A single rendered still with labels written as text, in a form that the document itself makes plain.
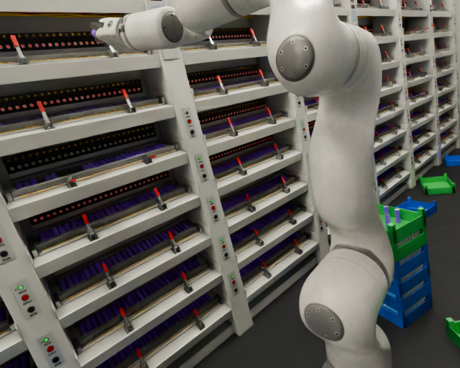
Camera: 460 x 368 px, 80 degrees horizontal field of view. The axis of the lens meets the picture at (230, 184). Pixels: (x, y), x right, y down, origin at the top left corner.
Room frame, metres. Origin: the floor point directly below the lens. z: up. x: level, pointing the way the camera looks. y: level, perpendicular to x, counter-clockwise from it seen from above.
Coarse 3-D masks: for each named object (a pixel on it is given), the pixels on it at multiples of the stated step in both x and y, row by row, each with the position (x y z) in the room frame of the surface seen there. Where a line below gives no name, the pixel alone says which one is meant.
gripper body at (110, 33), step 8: (104, 24) 0.80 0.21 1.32; (112, 24) 0.78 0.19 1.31; (96, 32) 0.82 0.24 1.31; (104, 32) 0.79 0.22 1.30; (112, 32) 0.78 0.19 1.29; (104, 40) 0.83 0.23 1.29; (112, 40) 0.81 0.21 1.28; (120, 40) 0.79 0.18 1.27; (120, 48) 0.86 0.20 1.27; (128, 48) 0.84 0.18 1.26
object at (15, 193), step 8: (152, 152) 1.10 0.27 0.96; (160, 152) 1.12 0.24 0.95; (120, 160) 1.04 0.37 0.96; (128, 160) 1.04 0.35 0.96; (136, 160) 1.06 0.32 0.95; (96, 168) 0.98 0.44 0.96; (104, 168) 0.99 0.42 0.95; (112, 168) 1.01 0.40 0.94; (64, 176) 0.93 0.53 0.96; (72, 176) 0.93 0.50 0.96; (80, 176) 0.95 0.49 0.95; (40, 184) 0.88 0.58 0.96; (48, 184) 0.89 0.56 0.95; (56, 184) 0.91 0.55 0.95; (16, 192) 0.84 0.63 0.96; (24, 192) 0.86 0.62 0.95; (32, 192) 0.87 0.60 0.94
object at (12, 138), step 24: (24, 96) 1.01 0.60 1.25; (48, 96) 1.05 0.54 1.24; (72, 96) 1.10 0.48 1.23; (96, 96) 1.15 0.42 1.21; (120, 96) 1.20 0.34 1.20; (144, 96) 1.25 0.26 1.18; (168, 96) 1.14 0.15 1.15; (0, 120) 0.96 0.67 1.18; (24, 120) 0.95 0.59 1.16; (48, 120) 0.90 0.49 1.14; (72, 120) 0.97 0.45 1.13; (96, 120) 0.96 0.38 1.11; (120, 120) 1.01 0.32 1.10; (144, 120) 1.06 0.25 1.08; (0, 144) 0.81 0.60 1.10; (24, 144) 0.85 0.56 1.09; (48, 144) 0.88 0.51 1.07
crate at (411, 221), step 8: (392, 208) 1.15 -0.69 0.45; (400, 208) 1.11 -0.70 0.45; (424, 208) 1.02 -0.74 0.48; (384, 216) 1.18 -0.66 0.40; (392, 216) 1.15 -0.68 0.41; (400, 216) 1.11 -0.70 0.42; (408, 216) 1.08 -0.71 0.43; (416, 216) 1.05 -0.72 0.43; (424, 216) 1.02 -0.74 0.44; (384, 224) 1.10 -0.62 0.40; (392, 224) 0.95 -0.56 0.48; (400, 224) 1.07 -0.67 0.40; (408, 224) 0.98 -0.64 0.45; (416, 224) 1.00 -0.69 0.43; (424, 224) 1.01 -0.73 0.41; (392, 232) 0.94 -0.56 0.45; (400, 232) 0.96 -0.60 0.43; (408, 232) 0.98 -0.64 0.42; (392, 240) 0.95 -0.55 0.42; (400, 240) 0.96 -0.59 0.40
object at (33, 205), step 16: (128, 144) 1.18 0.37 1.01; (176, 144) 1.16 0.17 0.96; (64, 160) 1.04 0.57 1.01; (80, 160) 1.07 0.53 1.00; (160, 160) 1.07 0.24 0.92; (176, 160) 1.10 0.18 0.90; (16, 176) 0.96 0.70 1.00; (96, 176) 0.97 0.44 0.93; (112, 176) 0.96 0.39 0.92; (128, 176) 0.99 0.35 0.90; (144, 176) 1.03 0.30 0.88; (0, 192) 0.80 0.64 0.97; (48, 192) 0.87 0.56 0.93; (64, 192) 0.87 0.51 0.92; (80, 192) 0.90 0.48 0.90; (96, 192) 0.93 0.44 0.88; (16, 208) 0.80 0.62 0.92; (32, 208) 0.82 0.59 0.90; (48, 208) 0.85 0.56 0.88
